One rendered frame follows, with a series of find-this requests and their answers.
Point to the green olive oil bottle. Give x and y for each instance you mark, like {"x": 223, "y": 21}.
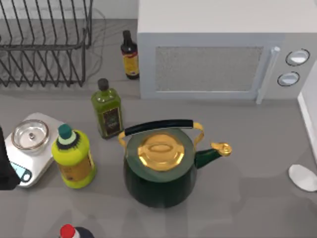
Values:
{"x": 107, "y": 111}

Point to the dark green and gold kettle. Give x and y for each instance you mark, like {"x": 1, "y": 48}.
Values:
{"x": 158, "y": 173}

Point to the dark brown sauce bottle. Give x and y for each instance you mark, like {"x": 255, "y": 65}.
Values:
{"x": 129, "y": 59}

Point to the yellow green bottle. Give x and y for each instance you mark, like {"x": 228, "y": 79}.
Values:
{"x": 74, "y": 161}

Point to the pale microwave oven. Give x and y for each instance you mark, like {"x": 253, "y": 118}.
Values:
{"x": 203, "y": 24}

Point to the white kitchen scale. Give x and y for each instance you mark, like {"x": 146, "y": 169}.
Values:
{"x": 34, "y": 153}

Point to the small microwave knob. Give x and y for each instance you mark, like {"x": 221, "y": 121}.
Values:
{"x": 288, "y": 78}

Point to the dark bottle with red cap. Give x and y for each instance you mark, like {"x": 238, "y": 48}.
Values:
{"x": 74, "y": 232}

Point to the large microwave knob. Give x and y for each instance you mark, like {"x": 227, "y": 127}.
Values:
{"x": 297, "y": 57}

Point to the white rounded object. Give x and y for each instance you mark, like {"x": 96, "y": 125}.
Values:
{"x": 303, "y": 177}

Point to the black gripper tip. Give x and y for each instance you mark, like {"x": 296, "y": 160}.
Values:
{"x": 6, "y": 166}

